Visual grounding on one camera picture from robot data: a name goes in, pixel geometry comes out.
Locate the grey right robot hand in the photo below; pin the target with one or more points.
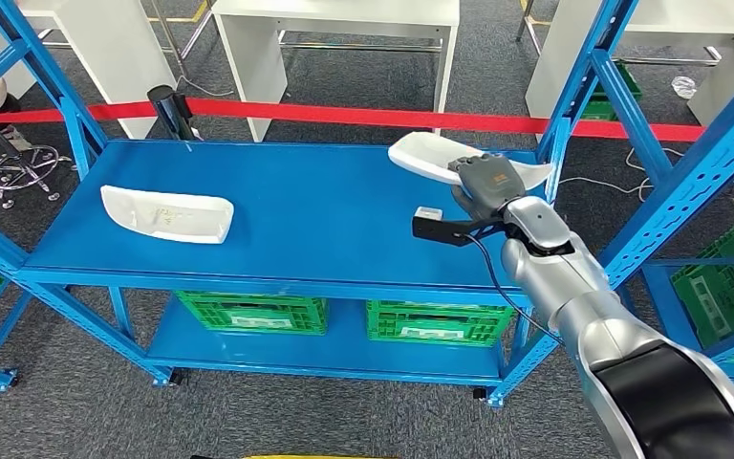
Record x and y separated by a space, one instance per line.
490 184

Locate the white moulded plastic part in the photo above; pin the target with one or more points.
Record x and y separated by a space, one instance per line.
164 215
417 155

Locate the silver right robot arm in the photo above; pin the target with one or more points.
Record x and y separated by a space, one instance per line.
563 279

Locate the red barrier belt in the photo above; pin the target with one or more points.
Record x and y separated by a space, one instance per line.
341 116

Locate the crumpled clear plastic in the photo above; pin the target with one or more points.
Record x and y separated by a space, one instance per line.
683 87

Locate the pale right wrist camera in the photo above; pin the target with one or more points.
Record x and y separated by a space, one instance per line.
436 229

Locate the black barrier post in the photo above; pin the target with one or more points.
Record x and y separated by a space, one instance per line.
167 111

